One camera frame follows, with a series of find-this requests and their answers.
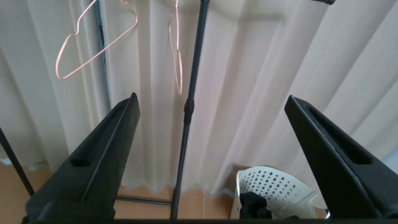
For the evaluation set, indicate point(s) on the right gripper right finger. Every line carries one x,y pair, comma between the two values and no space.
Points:
342,186

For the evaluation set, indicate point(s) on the white laundry basket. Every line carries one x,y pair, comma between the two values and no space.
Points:
311,202

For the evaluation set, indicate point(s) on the beige curtain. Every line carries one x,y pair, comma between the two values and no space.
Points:
248,77

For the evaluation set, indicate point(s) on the pink clothes hanger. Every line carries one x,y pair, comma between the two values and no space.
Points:
177,31
99,53

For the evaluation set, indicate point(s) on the black clothes rack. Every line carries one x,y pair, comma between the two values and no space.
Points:
189,105

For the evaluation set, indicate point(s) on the black shorts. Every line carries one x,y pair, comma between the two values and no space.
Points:
253,205

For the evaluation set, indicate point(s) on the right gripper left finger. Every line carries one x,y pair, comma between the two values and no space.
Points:
93,174

